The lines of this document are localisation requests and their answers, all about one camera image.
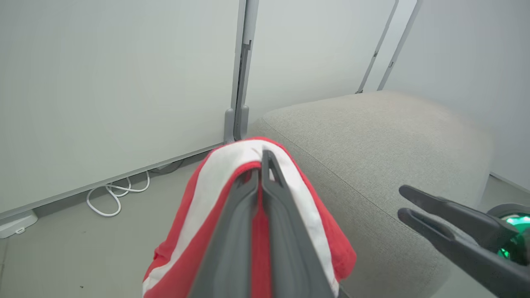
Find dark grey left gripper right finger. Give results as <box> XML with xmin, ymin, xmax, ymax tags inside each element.
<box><xmin>261</xmin><ymin>150</ymin><xmax>337</xmax><ymax>298</ymax></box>

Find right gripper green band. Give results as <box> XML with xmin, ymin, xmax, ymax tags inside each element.
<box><xmin>397</xmin><ymin>185</ymin><xmax>530</xmax><ymax>298</ymax></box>

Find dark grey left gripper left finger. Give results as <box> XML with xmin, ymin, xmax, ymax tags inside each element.
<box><xmin>188</xmin><ymin>169</ymin><xmax>261</xmax><ymax>298</ymax></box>

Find red and white garment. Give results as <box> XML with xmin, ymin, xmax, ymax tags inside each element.
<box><xmin>142</xmin><ymin>137</ymin><xmax>357</xmax><ymax>298</ymax></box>

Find white flat plastic box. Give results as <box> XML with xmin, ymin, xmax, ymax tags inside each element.
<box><xmin>0</xmin><ymin>209</ymin><xmax>39</xmax><ymax>239</ymax></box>

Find thin dark cable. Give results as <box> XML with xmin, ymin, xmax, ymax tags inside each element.
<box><xmin>149</xmin><ymin>159</ymin><xmax>185</xmax><ymax>175</ymax></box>

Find grey partition post with feet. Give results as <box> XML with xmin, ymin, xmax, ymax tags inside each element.
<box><xmin>224</xmin><ymin>0</ymin><xmax>260</xmax><ymax>144</ymax></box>

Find white cable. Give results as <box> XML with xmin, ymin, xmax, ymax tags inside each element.
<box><xmin>86</xmin><ymin>171</ymin><xmax>150</xmax><ymax>217</ymax></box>

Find slim grey partition post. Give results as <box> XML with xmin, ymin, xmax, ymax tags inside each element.
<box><xmin>377</xmin><ymin>0</ymin><xmax>423</xmax><ymax>91</ymax></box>
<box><xmin>356</xmin><ymin>0</ymin><xmax>400</xmax><ymax>94</ymax></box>

